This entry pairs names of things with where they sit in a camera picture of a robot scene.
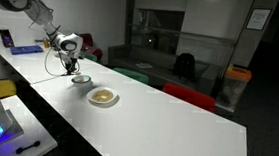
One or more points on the dark red armchair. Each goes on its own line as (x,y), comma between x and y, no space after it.
(93,47)

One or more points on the paper sheet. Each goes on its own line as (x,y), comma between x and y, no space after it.
(143,65)

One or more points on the large brown sugar heap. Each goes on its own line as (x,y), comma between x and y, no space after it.
(102,95)

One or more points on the small brown sugar pile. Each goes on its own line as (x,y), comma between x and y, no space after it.
(80,79)

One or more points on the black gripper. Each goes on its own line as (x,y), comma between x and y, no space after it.
(72,62)

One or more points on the green and white bowl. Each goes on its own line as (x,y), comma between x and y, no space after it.
(80,82)

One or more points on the green chair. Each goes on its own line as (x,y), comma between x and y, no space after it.
(89,56)
(131,75)

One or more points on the black small tool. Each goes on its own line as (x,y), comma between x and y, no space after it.
(27,147)

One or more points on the white wall poster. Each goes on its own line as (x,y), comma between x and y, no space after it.
(258,18)

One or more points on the black backpack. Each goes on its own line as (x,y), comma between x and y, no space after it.
(184,66)

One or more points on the orange small bottle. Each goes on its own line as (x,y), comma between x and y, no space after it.
(46,43)

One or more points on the orange lidded bin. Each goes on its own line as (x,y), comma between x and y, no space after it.
(234,88)

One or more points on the red chair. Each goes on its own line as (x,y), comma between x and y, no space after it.
(190,96)

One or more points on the dark purple box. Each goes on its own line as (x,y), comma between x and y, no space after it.
(6,38)

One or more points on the yellow chair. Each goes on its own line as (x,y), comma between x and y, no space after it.
(5,88)

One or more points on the blue flat tablet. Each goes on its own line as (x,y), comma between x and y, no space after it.
(26,49)

